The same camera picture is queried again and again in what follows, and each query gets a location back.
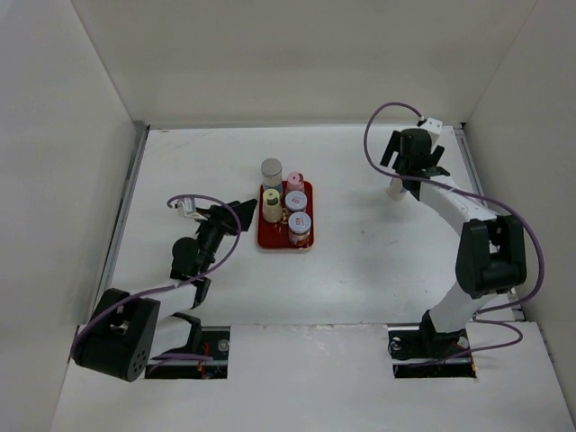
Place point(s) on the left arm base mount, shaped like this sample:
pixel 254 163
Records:
pixel 205 357

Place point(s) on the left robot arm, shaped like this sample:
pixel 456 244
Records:
pixel 132 334

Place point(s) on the red rectangular tray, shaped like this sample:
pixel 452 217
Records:
pixel 275 236

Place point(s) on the pink-lid spice jar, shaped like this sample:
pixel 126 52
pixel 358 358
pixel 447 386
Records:
pixel 295 182

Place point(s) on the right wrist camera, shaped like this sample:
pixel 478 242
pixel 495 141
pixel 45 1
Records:
pixel 432 126

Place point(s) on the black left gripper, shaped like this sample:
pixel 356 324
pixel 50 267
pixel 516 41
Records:
pixel 221 220

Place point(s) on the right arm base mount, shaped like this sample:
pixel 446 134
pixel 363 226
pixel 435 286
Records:
pixel 413 359

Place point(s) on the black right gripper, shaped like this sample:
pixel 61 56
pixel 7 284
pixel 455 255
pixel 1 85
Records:
pixel 395 146

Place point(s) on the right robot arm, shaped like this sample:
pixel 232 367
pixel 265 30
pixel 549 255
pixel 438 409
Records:
pixel 491 256

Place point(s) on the tall silver-lid bottle blue label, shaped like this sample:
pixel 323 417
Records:
pixel 272 173

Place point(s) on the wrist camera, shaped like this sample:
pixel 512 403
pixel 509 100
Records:
pixel 432 126
pixel 186 208

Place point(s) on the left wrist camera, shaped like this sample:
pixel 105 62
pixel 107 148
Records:
pixel 186 208

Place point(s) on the yellow-lid spice bottle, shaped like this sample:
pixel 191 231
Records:
pixel 271 206

